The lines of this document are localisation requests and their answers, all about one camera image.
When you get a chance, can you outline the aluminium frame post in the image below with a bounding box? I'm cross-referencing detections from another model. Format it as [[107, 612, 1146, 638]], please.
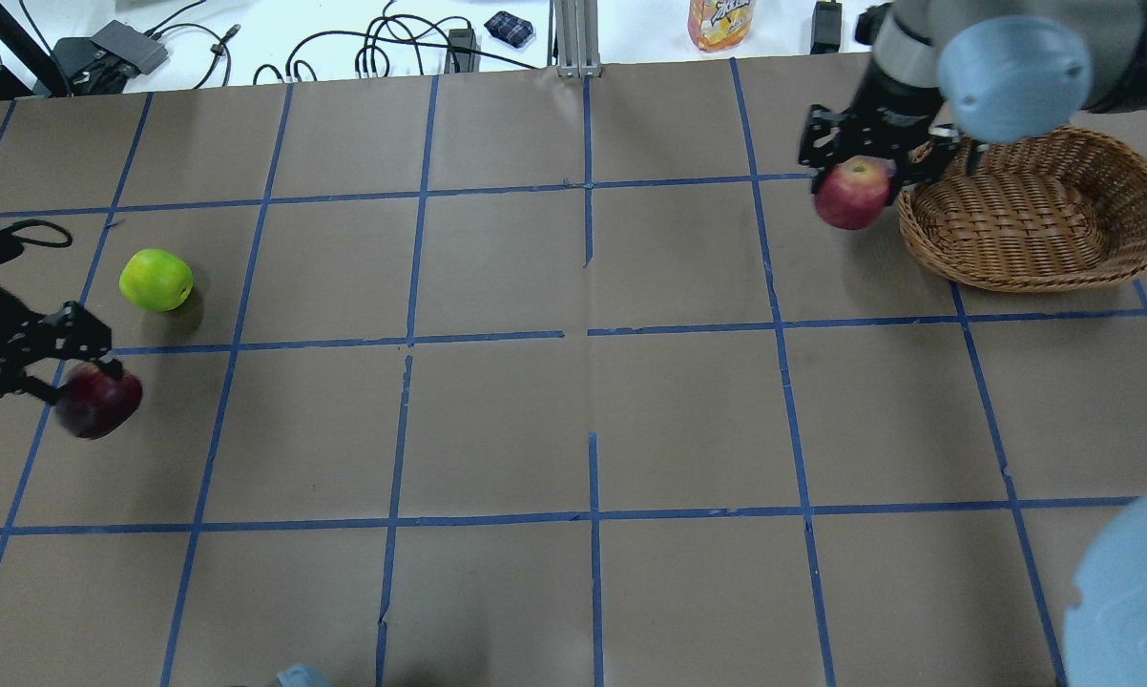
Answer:
[[549, 0, 601, 78]]

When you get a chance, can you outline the green apple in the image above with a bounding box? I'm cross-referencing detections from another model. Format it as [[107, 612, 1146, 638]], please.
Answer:
[[118, 248, 195, 313]]

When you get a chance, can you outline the black power adapter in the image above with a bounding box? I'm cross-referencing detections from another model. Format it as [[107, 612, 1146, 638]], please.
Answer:
[[809, 0, 843, 55]]

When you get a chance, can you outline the grey usb hub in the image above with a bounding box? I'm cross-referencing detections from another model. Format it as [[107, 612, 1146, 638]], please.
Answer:
[[89, 19, 167, 75]]

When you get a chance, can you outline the woven wicker basket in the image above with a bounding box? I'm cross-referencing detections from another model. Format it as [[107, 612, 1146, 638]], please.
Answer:
[[896, 125, 1147, 292]]

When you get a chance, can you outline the orange juice bottle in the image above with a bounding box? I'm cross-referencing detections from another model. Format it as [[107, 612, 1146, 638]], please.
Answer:
[[687, 0, 754, 52]]

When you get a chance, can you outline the red yellow apple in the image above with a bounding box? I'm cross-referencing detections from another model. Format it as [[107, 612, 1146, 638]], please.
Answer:
[[813, 156, 894, 231]]

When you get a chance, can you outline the small dark blue pouch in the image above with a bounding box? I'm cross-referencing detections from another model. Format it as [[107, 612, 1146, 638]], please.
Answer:
[[485, 11, 535, 49]]

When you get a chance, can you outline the black monitor stand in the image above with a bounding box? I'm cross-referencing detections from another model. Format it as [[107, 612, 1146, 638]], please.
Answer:
[[0, 1, 88, 97]]

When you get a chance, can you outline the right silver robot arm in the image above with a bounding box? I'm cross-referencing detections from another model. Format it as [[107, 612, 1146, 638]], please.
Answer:
[[799, 1, 1147, 196]]

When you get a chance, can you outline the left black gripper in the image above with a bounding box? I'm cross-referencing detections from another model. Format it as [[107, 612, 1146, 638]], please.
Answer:
[[0, 286, 124, 397]]

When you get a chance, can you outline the dark red apple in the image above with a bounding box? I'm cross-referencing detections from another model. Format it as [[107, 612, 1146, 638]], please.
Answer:
[[52, 364, 143, 440]]

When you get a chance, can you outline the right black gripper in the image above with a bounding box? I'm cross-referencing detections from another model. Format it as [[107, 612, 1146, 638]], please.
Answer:
[[799, 67, 988, 196]]

